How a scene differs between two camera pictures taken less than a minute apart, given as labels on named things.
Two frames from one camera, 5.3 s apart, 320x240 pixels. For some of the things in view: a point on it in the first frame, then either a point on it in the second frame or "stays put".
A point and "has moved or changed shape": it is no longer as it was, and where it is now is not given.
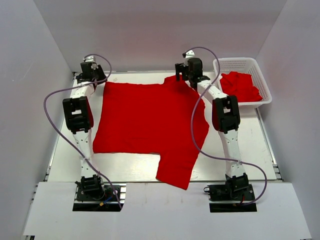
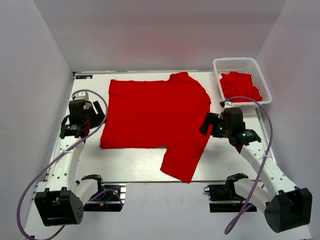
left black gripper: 99,69 → 99,117
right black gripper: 180,68 → 211,118
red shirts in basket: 238,84 stays put
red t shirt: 153,119 has moved or changed shape
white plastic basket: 247,65 stays put
